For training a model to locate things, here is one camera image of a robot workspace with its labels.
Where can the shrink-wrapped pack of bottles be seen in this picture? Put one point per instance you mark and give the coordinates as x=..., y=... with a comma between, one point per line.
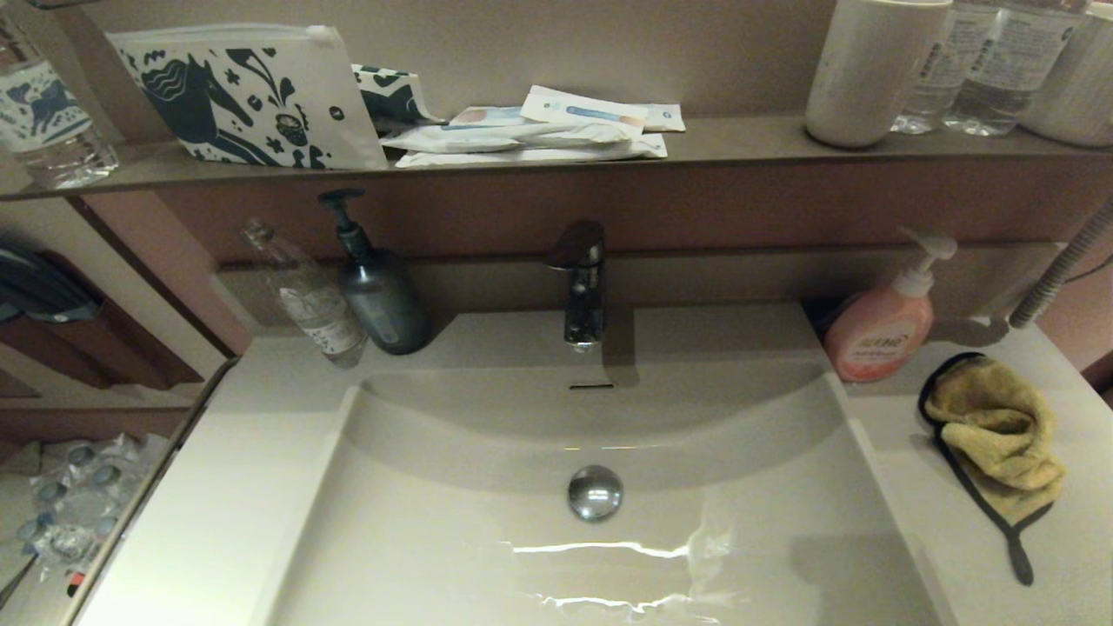
x=83, y=504

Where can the white sachet blue red stripe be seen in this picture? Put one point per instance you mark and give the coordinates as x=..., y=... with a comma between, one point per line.
x=583, y=111

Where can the water bottle blue horse label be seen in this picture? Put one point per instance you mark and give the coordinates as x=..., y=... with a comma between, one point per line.
x=48, y=122

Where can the long white sachet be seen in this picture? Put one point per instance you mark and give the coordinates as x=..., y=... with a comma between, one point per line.
x=487, y=136

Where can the white sachet orange blue print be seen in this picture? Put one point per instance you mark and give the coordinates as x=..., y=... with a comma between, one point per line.
x=487, y=116

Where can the white pouch blue horse print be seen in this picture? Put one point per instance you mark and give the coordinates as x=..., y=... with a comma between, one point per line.
x=261, y=96

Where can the pink soap pump bottle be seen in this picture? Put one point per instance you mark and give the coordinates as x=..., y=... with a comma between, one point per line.
x=874, y=335

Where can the brown wooden rack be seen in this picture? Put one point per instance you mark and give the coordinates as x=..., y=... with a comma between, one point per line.
x=113, y=352

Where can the chrome drain stopper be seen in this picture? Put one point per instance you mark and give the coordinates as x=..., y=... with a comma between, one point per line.
x=595, y=493

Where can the white sink basin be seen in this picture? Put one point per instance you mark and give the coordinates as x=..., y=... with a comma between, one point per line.
x=417, y=522

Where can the dark blue grey object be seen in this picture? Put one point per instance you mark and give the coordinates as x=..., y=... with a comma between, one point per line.
x=43, y=287

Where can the yellow cloth with black trim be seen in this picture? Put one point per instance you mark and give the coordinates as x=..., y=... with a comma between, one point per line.
x=991, y=426

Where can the clear slim plastic bottle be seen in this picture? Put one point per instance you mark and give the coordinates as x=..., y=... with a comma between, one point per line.
x=322, y=317

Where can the small blue patterned pouch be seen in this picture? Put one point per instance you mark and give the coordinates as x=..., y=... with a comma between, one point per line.
x=393, y=97

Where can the white ceramic cup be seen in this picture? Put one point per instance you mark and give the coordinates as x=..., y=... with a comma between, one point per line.
x=865, y=78
x=1083, y=96

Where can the brown wall shelf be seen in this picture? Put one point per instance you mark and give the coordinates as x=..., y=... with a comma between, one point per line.
x=739, y=139

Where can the clear water bottle white label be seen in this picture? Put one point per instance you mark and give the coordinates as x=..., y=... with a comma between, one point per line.
x=943, y=78
x=1009, y=69

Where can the wide flat white sachet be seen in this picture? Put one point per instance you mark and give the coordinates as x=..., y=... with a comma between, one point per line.
x=539, y=155

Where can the dark grey pump bottle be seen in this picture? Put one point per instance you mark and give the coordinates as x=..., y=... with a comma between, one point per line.
x=383, y=304

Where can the chrome faucet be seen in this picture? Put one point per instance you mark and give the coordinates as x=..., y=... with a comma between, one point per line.
x=584, y=296

